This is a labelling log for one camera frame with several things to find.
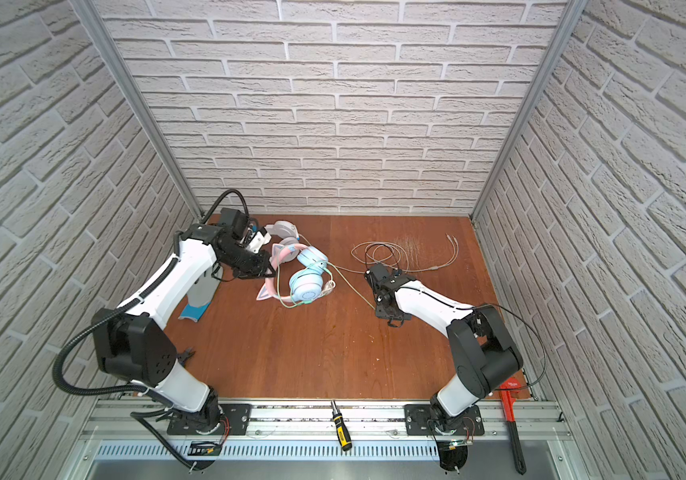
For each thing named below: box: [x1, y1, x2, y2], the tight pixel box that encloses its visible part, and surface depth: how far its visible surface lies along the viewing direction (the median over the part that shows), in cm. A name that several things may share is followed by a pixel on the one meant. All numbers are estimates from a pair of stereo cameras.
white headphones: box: [264, 221, 300, 246], surface depth 108 cm
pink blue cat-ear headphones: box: [256, 243, 329, 304], surface depth 75 cm
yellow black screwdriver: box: [330, 400, 353, 452], surface depth 72 cm
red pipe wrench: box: [499, 378, 527, 476], surface depth 73 cm
